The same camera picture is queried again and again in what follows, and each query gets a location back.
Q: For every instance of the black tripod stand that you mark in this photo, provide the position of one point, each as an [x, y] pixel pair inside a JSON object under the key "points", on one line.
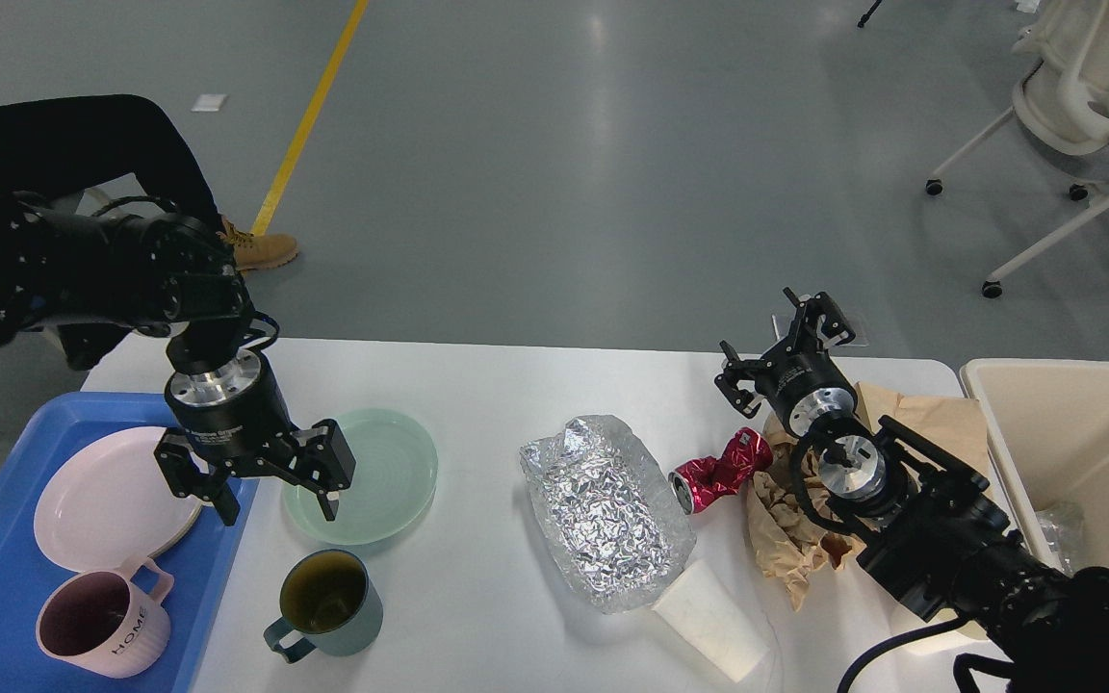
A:
{"points": [[870, 11]]}

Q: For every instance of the crumpled brown paper bag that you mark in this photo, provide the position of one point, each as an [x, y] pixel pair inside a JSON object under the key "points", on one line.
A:
{"points": [[786, 545]]}

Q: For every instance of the blue plastic tray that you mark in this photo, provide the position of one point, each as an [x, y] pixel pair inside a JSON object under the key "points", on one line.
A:
{"points": [[200, 562]]}

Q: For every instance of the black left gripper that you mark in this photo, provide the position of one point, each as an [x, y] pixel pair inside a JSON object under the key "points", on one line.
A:
{"points": [[236, 420]]}

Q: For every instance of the white paper scrap on floor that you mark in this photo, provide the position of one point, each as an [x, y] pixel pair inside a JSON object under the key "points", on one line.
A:
{"points": [[209, 102]]}

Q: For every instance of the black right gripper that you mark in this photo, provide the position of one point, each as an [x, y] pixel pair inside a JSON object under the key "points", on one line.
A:
{"points": [[802, 384]]}

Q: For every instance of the crushed red can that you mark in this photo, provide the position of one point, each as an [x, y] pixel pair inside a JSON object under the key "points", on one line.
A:
{"points": [[697, 483]]}

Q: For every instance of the pink HOME mug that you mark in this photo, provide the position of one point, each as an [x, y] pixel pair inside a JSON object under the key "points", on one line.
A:
{"points": [[111, 622]]}

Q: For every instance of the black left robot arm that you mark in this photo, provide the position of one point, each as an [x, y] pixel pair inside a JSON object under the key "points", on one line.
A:
{"points": [[168, 276]]}

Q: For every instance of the green plate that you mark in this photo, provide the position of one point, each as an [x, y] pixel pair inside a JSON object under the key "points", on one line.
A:
{"points": [[394, 479]]}

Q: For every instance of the white paper cup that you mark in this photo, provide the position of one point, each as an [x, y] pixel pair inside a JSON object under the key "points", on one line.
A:
{"points": [[698, 607]]}

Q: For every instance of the white office chair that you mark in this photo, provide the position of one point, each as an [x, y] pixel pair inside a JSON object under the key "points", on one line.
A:
{"points": [[1062, 104]]}

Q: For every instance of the tan work boot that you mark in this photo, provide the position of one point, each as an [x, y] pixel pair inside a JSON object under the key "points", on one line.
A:
{"points": [[254, 252]]}

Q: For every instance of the seated person in black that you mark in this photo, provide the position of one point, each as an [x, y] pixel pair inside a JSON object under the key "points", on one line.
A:
{"points": [[61, 146]]}

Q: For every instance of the teal mug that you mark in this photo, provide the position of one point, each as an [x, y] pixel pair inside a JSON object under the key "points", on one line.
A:
{"points": [[328, 603]]}

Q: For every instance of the crumpled aluminium foil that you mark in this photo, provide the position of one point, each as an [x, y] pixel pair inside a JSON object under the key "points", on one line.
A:
{"points": [[609, 516]]}

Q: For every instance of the pink plate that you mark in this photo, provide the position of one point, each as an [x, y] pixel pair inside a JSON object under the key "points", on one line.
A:
{"points": [[109, 502]]}

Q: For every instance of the beige plastic bin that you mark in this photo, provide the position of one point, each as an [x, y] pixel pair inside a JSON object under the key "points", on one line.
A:
{"points": [[1048, 423]]}

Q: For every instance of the clear plastic in bin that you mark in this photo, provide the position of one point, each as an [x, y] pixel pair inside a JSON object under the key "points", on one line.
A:
{"points": [[1063, 528]]}

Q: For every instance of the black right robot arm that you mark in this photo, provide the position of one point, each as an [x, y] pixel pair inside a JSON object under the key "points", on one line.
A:
{"points": [[931, 537]]}

